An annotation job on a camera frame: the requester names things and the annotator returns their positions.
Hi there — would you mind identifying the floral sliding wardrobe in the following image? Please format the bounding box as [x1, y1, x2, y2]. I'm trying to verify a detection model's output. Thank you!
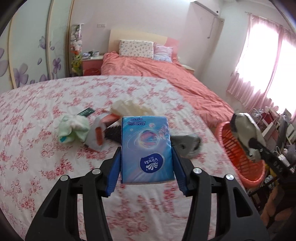
[1, 1, 74, 93]

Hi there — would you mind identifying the right pink bedside table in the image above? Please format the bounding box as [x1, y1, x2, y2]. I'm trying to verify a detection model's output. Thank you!
[182, 64, 195, 75]

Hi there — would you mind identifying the plush toy display tube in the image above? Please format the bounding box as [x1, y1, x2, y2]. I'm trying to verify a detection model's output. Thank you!
[70, 24, 83, 76]

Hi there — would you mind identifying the silver foil bag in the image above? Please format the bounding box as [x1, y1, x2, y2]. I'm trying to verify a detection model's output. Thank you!
[230, 113, 266, 163]

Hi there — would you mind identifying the white wire rack shelf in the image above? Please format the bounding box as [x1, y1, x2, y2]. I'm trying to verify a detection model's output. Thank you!
[250, 106, 295, 151]

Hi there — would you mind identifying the blue tissue pack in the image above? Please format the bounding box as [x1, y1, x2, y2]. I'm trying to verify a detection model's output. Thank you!
[121, 116, 175, 184]

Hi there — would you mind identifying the salmon pink bed duvet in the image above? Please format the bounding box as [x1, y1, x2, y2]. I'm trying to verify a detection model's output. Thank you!
[101, 52, 234, 128]

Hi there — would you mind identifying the pink bedside table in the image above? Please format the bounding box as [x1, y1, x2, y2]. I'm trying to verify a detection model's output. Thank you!
[182, 64, 195, 75]
[82, 55, 103, 76]

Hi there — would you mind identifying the pink window curtain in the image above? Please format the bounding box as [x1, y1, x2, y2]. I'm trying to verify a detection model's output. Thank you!
[227, 15, 295, 115]

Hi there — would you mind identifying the orange plastic laundry basket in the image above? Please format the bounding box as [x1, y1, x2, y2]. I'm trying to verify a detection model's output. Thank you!
[215, 121, 265, 189]

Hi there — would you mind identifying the grey sock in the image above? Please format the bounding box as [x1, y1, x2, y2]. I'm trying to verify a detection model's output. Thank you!
[171, 134, 202, 159]

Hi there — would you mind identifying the white mug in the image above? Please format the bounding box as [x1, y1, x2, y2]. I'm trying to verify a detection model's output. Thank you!
[93, 51, 100, 57]

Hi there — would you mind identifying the small green box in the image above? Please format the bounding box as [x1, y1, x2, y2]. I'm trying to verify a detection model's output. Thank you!
[78, 108, 95, 117]

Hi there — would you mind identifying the light green towel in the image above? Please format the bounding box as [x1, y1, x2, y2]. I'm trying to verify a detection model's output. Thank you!
[57, 115, 90, 143]

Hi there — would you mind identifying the striped pink pillow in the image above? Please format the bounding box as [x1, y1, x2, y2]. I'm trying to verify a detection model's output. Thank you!
[153, 43, 173, 63]

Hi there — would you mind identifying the white wall air conditioner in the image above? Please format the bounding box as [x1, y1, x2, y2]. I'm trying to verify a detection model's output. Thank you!
[193, 0, 220, 16]

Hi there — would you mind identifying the black foam mesh sheet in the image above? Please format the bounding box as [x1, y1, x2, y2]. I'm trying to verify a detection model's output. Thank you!
[104, 126, 121, 145]

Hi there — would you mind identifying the floral pink white tablecloth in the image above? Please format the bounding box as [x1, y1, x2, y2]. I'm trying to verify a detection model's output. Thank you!
[1, 76, 235, 240]

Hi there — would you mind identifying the white red snack wrapper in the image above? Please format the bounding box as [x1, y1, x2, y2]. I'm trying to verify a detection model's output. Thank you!
[84, 113, 120, 152]

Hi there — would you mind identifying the beige pink headboard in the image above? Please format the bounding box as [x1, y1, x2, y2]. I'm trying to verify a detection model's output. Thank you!
[107, 29, 179, 58]

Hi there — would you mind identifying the floral white pillow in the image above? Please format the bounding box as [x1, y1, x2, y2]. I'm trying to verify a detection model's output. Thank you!
[119, 40, 154, 59]

